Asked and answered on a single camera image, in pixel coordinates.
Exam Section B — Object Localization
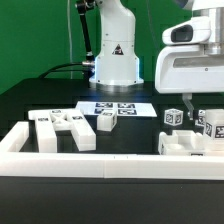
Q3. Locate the white tagged cube near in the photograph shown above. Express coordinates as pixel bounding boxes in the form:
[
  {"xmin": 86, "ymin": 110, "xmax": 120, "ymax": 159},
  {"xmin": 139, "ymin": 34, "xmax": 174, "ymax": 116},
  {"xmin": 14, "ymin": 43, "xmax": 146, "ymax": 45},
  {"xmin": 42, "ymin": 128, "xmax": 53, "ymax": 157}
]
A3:
[{"xmin": 164, "ymin": 108, "xmax": 183, "ymax": 126}]

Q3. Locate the white tagged cube far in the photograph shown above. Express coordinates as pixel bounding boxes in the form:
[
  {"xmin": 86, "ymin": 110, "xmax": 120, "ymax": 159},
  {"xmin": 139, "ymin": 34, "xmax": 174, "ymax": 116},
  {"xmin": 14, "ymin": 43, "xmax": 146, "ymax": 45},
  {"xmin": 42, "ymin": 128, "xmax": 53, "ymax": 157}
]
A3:
[{"xmin": 195, "ymin": 110, "xmax": 205, "ymax": 127}]

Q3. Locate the white chair back frame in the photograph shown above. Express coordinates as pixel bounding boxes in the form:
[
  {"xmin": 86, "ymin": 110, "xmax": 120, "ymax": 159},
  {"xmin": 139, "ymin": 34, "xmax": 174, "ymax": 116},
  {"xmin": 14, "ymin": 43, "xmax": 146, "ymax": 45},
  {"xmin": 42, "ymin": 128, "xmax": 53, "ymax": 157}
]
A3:
[{"xmin": 28, "ymin": 109, "xmax": 96, "ymax": 153}]

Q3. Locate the black cable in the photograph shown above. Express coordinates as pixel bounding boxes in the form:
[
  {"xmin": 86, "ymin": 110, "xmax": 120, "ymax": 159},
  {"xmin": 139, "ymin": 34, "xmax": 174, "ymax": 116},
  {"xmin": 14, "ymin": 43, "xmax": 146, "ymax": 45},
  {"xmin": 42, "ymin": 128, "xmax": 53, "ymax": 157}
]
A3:
[{"xmin": 38, "ymin": 61, "xmax": 96, "ymax": 80}]

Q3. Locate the white tag marker sheet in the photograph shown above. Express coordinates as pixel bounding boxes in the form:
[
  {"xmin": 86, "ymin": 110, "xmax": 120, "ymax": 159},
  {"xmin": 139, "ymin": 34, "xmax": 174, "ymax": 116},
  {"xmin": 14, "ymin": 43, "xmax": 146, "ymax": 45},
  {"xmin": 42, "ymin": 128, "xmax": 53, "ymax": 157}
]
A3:
[{"xmin": 76, "ymin": 101, "xmax": 157, "ymax": 117}]

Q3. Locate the white tagged cube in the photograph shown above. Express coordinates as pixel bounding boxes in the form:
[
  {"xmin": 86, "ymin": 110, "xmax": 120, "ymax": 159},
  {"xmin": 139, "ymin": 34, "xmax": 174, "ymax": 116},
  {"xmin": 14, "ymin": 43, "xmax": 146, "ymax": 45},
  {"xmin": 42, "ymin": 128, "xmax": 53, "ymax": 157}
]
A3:
[
  {"xmin": 164, "ymin": 108, "xmax": 183, "ymax": 126},
  {"xmin": 195, "ymin": 110, "xmax": 205, "ymax": 127}
]

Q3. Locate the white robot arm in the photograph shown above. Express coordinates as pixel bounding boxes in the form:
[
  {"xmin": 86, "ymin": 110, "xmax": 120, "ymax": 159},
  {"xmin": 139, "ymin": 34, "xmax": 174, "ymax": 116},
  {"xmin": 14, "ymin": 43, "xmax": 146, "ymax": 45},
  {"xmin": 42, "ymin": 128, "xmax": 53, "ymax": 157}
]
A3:
[{"xmin": 90, "ymin": 0, "xmax": 224, "ymax": 110}]

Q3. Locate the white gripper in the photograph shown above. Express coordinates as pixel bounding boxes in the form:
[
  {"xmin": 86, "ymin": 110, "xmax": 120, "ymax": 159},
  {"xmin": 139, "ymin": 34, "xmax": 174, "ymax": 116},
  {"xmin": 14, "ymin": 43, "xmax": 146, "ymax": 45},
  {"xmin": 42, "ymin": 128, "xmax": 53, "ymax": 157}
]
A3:
[{"xmin": 155, "ymin": 16, "xmax": 224, "ymax": 120}]

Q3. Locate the white chair seat block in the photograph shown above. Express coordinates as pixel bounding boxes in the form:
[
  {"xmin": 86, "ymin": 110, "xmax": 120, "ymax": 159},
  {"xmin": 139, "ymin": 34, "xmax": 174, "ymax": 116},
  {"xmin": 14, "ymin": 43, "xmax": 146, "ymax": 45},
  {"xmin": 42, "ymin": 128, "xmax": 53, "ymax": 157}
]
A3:
[{"xmin": 157, "ymin": 129, "xmax": 224, "ymax": 157}]

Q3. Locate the white U-shaped fence frame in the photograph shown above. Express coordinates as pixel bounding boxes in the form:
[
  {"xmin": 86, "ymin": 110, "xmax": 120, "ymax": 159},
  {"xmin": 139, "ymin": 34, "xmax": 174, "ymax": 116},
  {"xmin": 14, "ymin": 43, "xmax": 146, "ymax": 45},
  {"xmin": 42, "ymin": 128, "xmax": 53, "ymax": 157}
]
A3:
[{"xmin": 0, "ymin": 121, "xmax": 224, "ymax": 180}]

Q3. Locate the white hanging cable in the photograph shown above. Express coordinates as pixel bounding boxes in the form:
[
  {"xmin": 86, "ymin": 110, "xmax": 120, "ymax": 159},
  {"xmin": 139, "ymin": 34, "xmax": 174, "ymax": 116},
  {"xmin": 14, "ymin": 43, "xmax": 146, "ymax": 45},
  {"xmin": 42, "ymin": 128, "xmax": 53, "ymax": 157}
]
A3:
[{"xmin": 66, "ymin": 0, "xmax": 74, "ymax": 80}]

